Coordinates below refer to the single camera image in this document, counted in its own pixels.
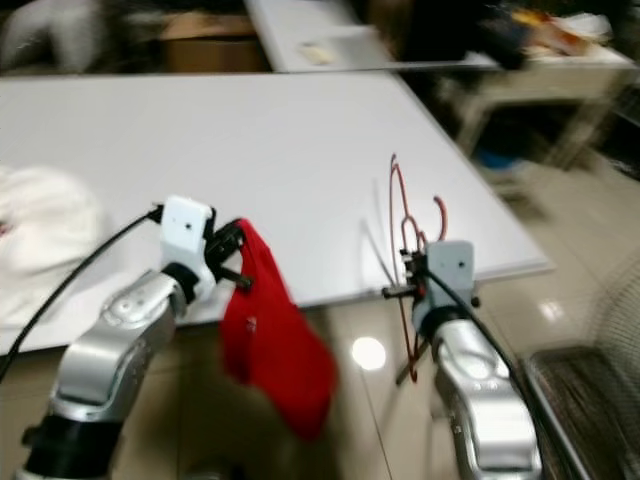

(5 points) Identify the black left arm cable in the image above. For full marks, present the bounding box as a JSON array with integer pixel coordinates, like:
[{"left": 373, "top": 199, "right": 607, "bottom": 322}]
[{"left": 0, "top": 205, "right": 166, "bottom": 361}]

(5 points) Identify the plain red garment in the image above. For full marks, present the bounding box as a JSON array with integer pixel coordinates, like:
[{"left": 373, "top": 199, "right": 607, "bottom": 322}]
[{"left": 220, "top": 218, "right": 339, "bottom": 441}]

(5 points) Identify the brown wooden speaker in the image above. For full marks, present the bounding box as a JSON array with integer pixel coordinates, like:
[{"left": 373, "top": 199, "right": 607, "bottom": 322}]
[{"left": 370, "top": 0, "right": 529, "bottom": 69}]

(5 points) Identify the cream desk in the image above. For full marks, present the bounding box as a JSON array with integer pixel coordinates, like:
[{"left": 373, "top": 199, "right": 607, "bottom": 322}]
[{"left": 450, "top": 45, "right": 640, "bottom": 161}]

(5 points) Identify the white office table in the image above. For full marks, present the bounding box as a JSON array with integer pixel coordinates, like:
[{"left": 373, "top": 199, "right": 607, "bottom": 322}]
[{"left": 245, "top": 0, "right": 511, "bottom": 73}]

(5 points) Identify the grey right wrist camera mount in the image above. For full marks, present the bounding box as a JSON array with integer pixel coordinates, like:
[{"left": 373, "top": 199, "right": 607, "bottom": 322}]
[{"left": 422, "top": 240, "right": 476, "bottom": 336}]

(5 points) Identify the white jacket with red print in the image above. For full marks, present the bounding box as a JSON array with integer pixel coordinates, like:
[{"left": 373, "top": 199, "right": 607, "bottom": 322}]
[{"left": 0, "top": 165, "right": 106, "bottom": 331}]

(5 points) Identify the white remote control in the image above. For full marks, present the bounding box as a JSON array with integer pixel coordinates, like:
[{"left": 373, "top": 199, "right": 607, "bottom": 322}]
[{"left": 300, "top": 42, "right": 346, "bottom": 66}]

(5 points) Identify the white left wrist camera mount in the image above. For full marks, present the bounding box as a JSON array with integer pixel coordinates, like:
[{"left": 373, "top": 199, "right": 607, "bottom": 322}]
[{"left": 160, "top": 195, "right": 216, "bottom": 301}]

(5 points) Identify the red wire clothes hanger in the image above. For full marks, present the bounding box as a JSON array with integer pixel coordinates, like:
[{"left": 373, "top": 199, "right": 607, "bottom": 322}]
[{"left": 388, "top": 153, "right": 449, "bottom": 386}]

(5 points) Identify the brown cardboard box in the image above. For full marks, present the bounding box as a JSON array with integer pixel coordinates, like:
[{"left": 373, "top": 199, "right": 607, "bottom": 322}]
[{"left": 160, "top": 12, "right": 266, "bottom": 73}]

